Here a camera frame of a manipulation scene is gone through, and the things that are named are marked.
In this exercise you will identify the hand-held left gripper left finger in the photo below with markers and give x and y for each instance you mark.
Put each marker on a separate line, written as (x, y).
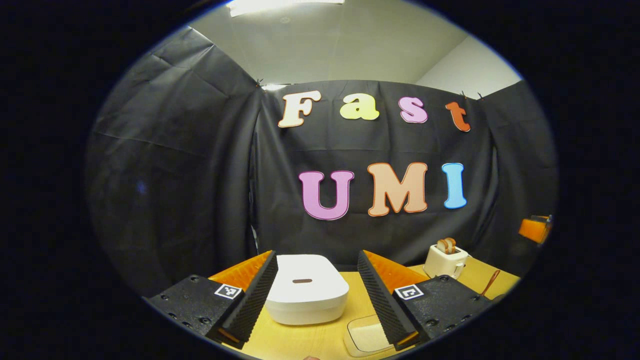
(252, 302)

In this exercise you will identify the brown bread slice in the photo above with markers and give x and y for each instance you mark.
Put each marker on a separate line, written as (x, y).
(441, 246)
(451, 245)

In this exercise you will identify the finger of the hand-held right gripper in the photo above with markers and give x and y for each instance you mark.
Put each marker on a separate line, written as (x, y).
(535, 229)

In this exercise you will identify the black backdrop cloth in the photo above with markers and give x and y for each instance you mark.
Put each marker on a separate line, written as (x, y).
(175, 175)

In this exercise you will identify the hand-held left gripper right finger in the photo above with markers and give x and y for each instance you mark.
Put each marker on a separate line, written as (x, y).
(382, 305)

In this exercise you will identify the ceiling light panel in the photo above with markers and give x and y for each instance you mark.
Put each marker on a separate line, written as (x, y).
(285, 6)

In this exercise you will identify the white rice cooker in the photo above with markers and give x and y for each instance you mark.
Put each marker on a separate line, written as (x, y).
(305, 300)

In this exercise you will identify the white toaster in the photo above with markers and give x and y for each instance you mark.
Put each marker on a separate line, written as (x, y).
(442, 265)

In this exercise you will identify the brown wooden spoon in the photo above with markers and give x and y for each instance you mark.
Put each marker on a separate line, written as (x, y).
(490, 283)

